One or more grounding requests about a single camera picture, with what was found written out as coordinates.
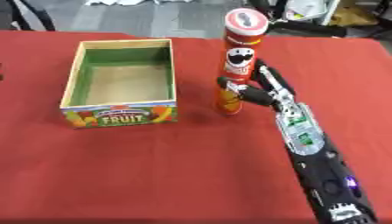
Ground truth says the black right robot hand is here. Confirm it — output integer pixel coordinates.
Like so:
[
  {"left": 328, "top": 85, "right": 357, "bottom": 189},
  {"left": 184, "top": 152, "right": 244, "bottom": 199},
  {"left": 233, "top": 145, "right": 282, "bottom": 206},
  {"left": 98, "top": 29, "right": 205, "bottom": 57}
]
[{"left": 215, "top": 59, "right": 299, "bottom": 112}]

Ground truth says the red cylindrical chip can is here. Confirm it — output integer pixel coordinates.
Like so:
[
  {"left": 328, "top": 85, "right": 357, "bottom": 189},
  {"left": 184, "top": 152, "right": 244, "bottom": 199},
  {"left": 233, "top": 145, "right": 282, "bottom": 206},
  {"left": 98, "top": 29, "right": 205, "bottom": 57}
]
[{"left": 214, "top": 7, "right": 271, "bottom": 116}]

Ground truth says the cardboard box with green inside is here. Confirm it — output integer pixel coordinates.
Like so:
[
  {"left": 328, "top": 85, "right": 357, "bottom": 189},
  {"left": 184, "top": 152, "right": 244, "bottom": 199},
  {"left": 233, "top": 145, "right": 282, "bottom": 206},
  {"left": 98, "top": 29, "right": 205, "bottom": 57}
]
[{"left": 58, "top": 38, "right": 179, "bottom": 130}]

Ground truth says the yellow bag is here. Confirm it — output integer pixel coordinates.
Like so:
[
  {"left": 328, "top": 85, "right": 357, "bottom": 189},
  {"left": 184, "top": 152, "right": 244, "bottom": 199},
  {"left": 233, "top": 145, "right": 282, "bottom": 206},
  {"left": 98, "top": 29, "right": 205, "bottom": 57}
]
[{"left": 327, "top": 0, "right": 382, "bottom": 27}]

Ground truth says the black chair leg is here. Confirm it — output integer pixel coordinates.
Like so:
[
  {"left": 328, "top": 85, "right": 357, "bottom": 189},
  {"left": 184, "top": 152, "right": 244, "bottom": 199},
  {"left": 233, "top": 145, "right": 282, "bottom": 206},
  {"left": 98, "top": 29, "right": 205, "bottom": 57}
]
[{"left": 6, "top": 0, "right": 57, "bottom": 32}]

